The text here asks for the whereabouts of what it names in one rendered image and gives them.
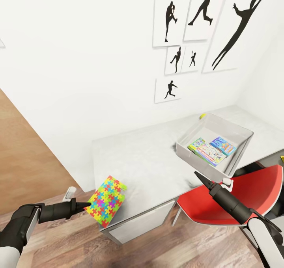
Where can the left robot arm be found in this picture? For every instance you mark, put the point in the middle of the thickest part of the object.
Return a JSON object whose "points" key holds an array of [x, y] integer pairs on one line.
{"points": [[18, 231]]}

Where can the jigsaw puzzle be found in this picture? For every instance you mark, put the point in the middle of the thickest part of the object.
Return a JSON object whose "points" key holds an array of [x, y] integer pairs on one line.
{"points": [[106, 201]]}

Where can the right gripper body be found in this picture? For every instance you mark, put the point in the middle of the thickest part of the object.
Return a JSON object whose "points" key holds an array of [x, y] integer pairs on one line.
{"points": [[224, 198]]}

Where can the toy box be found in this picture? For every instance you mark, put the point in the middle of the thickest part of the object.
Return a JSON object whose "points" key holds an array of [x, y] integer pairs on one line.
{"points": [[209, 128]]}

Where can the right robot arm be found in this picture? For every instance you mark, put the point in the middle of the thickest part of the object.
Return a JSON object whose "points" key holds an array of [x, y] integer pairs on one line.
{"points": [[266, 234]]}

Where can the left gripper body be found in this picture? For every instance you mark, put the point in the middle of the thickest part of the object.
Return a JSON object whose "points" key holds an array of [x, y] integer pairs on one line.
{"points": [[64, 210]]}

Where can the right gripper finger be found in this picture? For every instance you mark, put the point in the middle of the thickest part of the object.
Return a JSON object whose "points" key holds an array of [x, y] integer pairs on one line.
{"points": [[208, 183]]}

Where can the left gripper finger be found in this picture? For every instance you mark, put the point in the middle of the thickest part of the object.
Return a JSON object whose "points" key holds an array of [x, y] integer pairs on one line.
{"points": [[78, 211], [80, 205]]}

